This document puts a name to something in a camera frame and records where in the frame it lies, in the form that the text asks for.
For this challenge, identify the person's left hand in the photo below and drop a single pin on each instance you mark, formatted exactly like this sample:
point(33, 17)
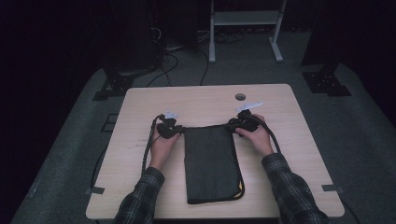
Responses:
point(162, 149)

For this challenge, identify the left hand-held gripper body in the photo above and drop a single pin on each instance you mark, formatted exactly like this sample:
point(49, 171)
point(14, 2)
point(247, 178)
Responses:
point(167, 128)

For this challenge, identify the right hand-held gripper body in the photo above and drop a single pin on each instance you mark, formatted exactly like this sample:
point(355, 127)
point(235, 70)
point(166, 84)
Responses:
point(247, 123)

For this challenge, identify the black floor outlet cover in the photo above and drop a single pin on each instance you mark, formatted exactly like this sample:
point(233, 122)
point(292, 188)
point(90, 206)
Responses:
point(110, 123)

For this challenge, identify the dark grey and yellow cloth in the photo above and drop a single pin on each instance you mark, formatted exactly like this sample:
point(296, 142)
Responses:
point(211, 165)

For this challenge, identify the dark equipment cabinet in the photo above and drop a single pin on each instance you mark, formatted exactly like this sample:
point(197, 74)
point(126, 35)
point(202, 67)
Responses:
point(130, 34)

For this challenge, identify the black stand base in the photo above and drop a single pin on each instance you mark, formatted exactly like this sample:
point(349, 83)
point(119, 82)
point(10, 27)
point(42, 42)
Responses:
point(327, 84)
point(116, 85)

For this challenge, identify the person's right hand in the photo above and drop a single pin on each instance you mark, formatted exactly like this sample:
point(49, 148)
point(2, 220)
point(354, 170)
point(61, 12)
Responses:
point(260, 140)

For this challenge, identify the white metal stand frame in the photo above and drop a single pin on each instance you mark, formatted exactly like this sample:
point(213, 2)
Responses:
point(246, 17)

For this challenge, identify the grey tape piece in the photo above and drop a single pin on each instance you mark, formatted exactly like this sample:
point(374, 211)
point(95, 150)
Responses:
point(95, 190)
point(332, 188)

